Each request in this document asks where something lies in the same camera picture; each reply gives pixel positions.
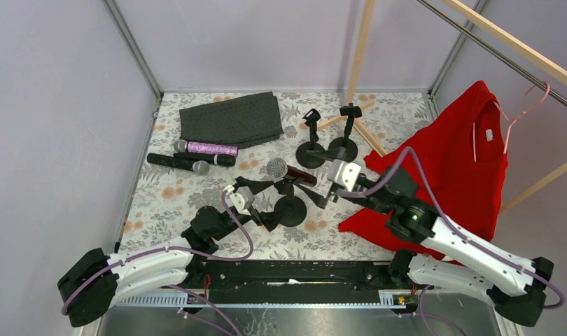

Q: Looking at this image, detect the black mic stand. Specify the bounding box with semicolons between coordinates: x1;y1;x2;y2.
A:
295;108;325;169
328;103;362;162
274;178;307;228

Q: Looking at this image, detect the black microphone silver grille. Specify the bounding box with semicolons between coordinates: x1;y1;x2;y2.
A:
266;157;318;187

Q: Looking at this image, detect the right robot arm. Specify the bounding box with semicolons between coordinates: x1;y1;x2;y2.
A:
308;147;554;327

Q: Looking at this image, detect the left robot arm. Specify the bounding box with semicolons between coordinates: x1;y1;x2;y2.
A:
57;176;275;328

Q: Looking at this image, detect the black microphone on table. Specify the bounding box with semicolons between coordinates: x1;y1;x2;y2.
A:
146;153;210;175

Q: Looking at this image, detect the dark grey perforated felt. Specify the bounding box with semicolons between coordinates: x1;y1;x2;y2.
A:
179;92;284;149

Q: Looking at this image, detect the purple glitter microphone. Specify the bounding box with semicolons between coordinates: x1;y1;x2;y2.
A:
173;139;238;157

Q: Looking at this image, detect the red t-shirt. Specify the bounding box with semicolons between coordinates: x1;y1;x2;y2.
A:
339;80;508;260

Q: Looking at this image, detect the pink clothes hanger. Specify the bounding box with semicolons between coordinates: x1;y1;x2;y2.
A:
472;81;552;162

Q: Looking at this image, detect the metal hanging rod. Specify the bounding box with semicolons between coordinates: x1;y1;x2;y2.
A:
417;1;567;108

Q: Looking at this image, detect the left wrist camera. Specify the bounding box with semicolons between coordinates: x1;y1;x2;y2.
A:
224;185;255;216

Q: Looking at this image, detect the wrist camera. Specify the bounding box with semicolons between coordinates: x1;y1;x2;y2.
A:
327;160;362;192
224;185;255;216

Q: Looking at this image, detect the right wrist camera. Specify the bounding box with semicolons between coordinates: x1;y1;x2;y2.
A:
327;160;362;192

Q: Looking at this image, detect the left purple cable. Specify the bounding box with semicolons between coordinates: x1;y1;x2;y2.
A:
60;190;256;336

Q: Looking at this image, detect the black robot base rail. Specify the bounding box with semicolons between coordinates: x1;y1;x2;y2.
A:
177;260;416;305

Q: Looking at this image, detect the wooden clothes rack frame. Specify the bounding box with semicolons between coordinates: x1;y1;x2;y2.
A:
316;0;567;214

